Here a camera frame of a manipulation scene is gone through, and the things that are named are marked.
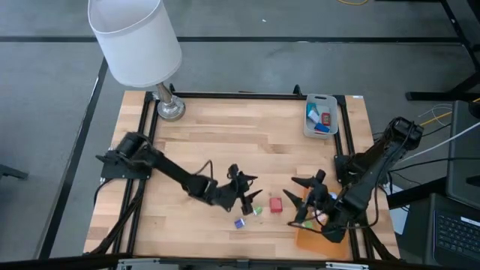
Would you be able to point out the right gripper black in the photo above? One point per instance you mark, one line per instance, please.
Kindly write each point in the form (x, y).
(318, 197)

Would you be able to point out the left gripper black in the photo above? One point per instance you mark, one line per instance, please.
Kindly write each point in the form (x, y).
(228, 193)

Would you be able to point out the light blue wall charger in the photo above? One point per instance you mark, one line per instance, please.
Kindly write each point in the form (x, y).
(333, 195)

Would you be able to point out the pink wall charger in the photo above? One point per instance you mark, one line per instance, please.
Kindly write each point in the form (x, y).
(321, 216)

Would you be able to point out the green white USB charger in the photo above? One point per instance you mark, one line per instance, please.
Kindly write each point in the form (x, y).
(258, 211)
(308, 225)

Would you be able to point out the blue digital clock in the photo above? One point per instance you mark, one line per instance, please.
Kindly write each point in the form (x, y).
(322, 128)

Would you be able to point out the small white clock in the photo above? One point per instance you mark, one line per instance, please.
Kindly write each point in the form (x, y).
(314, 117)

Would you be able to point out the red digital clock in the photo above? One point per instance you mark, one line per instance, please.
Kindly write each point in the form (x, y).
(326, 119)

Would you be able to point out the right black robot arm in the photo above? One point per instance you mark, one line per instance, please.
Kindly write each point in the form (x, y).
(369, 172)

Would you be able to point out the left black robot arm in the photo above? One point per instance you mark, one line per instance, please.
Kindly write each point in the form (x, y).
(172, 170)

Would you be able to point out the purple white USB charger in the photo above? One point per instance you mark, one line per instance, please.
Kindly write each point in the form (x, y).
(239, 223)

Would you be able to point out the white plastic bin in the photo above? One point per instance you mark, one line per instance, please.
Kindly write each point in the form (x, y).
(325, 105)

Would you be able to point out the black laptop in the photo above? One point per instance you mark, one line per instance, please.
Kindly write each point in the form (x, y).
(457, 236)

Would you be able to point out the black computer case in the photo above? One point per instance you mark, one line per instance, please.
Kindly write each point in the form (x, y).
(465, 150)

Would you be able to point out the table lamp silver base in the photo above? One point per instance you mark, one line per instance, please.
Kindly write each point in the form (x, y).
(135, 41)

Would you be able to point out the black stand foot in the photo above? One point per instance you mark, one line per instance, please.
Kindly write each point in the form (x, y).
(13, 172)

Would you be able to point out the red wall charger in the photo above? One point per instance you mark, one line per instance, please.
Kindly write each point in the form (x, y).
(276, 205)

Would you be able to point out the black aluminium table frame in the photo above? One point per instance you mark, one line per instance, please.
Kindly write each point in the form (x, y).
(243, 95)

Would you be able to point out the black floor stand frame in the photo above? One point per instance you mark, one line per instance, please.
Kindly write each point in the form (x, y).
(431, 96)

